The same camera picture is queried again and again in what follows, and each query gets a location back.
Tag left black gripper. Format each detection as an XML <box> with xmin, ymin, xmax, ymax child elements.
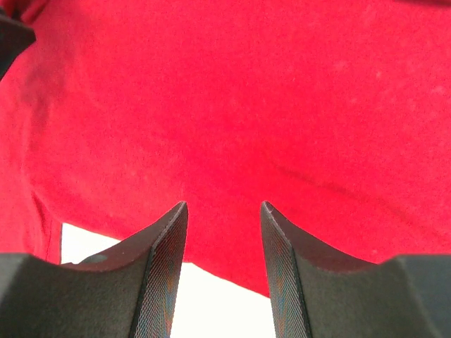
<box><xmin>0</xmin><ymin>8</ymin><xmax>36</xmax><ymax>79</ymax></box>

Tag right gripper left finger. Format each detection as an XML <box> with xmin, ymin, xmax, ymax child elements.
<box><xmin>1</xmin><ymin>202</ymin><xmax>188</xmax><ymax>337</ymax></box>

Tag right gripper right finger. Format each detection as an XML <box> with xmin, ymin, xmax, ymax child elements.
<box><xmin>260</xmin><ymin>202</ymin><xmax>450</xmax><ymax>337</ymax></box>

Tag red t shirt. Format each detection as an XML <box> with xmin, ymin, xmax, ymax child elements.
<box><xmin>1</xmin><ymin>1</ymin><xmax>450</xmax><ymax>294</ymax></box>

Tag floral table mat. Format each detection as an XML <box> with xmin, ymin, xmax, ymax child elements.
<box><xmin>59</xmin><ymin>222</ymin><xmax>274</xmax><ymax>338</ymax></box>

